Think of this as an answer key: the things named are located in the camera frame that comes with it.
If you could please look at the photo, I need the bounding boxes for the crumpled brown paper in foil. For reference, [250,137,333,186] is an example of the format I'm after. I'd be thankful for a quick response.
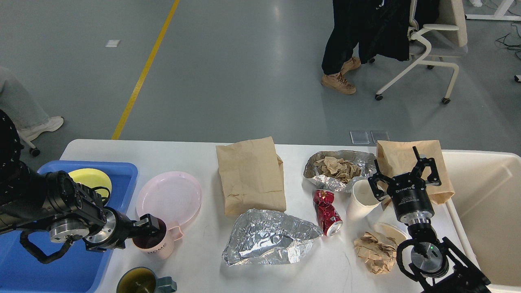
[314,156,361,184]

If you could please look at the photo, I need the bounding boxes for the foil tray with paper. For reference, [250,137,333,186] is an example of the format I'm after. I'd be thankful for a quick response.
[303,150,376,192]

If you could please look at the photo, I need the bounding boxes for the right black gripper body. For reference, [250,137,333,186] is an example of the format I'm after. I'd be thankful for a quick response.
[387,174,435,224]

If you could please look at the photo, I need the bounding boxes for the person in grey trousers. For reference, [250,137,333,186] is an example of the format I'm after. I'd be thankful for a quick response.
[0,67,64,141]

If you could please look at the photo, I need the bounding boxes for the blue plastic tray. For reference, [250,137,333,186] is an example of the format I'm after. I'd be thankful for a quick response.
[0,161,138,293]

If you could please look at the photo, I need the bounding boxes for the large brown paper bag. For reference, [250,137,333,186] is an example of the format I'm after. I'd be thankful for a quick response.
[216,136,287,216]

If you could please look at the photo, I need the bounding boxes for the beige plastic bin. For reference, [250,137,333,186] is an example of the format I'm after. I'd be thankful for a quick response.
[442,150,521,293]

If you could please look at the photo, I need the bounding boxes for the white chair at left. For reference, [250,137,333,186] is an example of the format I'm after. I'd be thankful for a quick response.
[18,132,41,157]

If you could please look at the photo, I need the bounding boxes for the crumpled brown paper ball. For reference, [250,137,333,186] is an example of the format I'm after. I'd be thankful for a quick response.
[354,231,398,275]

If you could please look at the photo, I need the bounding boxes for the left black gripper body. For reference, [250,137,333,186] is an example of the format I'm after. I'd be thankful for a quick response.
[83,207,135,252]

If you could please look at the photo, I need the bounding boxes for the person in black clothes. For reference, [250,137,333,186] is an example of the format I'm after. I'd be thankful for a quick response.
[320,0,439,95]

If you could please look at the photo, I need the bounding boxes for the yellow plate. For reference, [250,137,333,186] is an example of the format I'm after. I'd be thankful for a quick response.
[68,168,112,205]

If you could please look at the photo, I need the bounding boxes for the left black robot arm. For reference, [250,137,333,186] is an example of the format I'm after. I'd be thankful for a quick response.
[0,112,161,264]

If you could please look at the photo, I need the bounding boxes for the dark green home mug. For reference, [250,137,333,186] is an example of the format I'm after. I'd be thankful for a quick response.
[116,267,177,293]

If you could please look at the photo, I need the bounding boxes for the crumpled foil sheet front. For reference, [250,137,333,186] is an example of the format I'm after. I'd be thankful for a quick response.
[222,208,323,266]

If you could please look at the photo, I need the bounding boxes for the pink home mug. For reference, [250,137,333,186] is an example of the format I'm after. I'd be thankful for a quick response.
[134,219,184,260]

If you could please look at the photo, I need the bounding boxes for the pink plate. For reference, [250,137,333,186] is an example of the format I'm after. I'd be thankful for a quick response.
[136,171,202,229]

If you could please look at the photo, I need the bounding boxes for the white desk leg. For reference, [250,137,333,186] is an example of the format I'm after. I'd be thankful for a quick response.
[465,0,521,22]

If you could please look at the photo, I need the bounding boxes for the flattened white paper cup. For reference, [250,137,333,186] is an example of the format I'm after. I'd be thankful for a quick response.
[372,222,408,245]

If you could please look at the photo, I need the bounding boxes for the floor cables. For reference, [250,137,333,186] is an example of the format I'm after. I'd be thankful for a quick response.
[494,22,521,61]

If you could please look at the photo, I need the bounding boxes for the crushed red soda can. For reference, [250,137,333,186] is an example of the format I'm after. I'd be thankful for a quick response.
[313,189,344,237]

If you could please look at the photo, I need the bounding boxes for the brown paper bag right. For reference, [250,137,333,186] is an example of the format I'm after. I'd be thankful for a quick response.
[377,140,455,204]

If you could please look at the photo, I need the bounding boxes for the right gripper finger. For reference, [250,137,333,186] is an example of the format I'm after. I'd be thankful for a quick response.
[409,146,442,187]
[368,159,395,202]

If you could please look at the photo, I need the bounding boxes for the white office chair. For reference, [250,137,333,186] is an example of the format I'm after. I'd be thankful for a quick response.
[375,0,468,105]

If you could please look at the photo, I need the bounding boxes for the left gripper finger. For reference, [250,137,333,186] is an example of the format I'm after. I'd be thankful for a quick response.
[132,214,161,235]
[132,232,158,248]

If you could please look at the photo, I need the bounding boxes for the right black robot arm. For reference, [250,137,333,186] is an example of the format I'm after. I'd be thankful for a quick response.
[368,147,490,293]

